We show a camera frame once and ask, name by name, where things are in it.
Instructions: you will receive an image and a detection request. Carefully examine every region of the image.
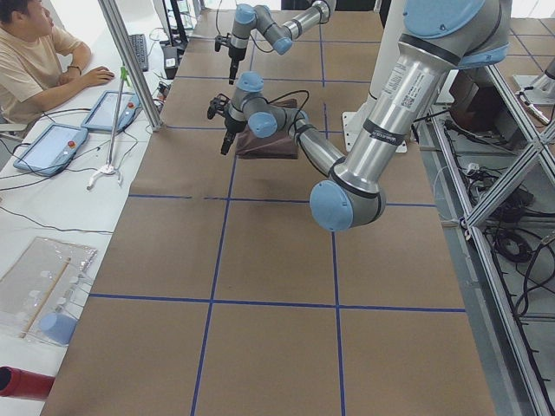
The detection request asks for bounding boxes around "long reacher grabber stick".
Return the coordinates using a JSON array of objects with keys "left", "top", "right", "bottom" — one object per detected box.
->
[{"left": 85, "top": 64, "right": 131, "bottom": 191}]

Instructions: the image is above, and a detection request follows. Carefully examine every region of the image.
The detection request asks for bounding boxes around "near teach pendant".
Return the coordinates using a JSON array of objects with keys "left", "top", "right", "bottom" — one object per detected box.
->
[{"left": 13, "top": 123, "right": 88, "bottom": 177}]

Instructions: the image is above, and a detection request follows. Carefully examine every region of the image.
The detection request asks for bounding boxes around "aluminium frame post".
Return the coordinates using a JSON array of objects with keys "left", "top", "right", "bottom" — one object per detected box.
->
[{"left": 98, "top": 0, "right": 162, "bottom": 132}]

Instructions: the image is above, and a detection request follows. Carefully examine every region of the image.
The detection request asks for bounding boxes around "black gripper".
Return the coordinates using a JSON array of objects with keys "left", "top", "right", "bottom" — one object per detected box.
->
[
  {"left": 228, "top": 45, "right": 246, "bottom": 85},
  {"left": 220, "top": 115, "right": 244, "bottom": 155}
]

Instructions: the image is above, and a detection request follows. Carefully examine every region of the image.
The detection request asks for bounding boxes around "wooden stick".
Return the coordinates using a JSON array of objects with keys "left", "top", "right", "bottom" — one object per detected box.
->
[{"left": 18, "top": 257, "right": 71, "bottom": 339}]

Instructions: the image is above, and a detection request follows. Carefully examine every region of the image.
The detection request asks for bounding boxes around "person in beige shirt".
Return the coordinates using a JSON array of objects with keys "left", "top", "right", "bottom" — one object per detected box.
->
[{"left": 1, "top": 1, "right": 114, "bottom": 125}]

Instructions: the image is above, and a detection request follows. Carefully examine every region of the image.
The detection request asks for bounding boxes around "light blue cup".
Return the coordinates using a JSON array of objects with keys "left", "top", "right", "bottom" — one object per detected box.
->
[{"left": 39, "top": 313, "right": 77, "bottom": 345}]

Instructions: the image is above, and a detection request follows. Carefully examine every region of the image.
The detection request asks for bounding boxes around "black box with label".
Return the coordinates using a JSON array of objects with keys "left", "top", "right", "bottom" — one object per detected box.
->
[{"left": 161, "top": 45, "right": 180, "bottom": 80}]

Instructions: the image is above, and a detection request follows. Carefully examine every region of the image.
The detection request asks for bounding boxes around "brown t-shirt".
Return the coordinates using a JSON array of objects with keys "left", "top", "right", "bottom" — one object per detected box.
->
[{"left": 235, "top": 111, "right": 298, "bottom": 159}]

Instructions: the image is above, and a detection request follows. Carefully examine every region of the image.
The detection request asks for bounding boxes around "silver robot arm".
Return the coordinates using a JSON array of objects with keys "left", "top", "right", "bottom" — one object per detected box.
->
[
  {"left": 207, "top": 1, "right": 512, "bottom": 231},
  {"left": 222, "top": 0, "right": 336, "bottom": 85}
]

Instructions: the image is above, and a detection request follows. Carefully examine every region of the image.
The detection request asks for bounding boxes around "red cylinder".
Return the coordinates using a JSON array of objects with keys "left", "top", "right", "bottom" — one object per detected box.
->
[{"left": 1, "top": 367, "right": 56, "bottom": 401}]

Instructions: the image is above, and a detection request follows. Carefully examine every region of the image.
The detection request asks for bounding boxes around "teach pendant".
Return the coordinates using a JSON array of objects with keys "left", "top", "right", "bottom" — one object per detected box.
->
[
  {"left": 81, "top": 91, "right": 141, "bottom": 133},
  {"left": 13, "top": 123, "right": 88, "bottom": 177}
]

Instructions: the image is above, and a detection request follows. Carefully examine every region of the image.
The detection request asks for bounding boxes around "clear plastic bag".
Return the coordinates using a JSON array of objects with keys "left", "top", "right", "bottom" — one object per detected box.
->
[{"left": 1, "top": 237, "right": 97, "bottom": 346}]

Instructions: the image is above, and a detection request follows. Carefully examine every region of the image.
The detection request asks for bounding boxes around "black keyboard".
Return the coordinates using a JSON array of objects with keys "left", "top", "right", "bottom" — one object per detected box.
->
[{"left": 128, "top": 34, "right": 149, "bottom": 72}]

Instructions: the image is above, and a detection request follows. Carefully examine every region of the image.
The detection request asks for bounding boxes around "far teach pendant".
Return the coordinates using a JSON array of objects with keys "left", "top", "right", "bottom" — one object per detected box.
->
[{"left": 81, "top": 91, "right": 141, "bottom": 133}]

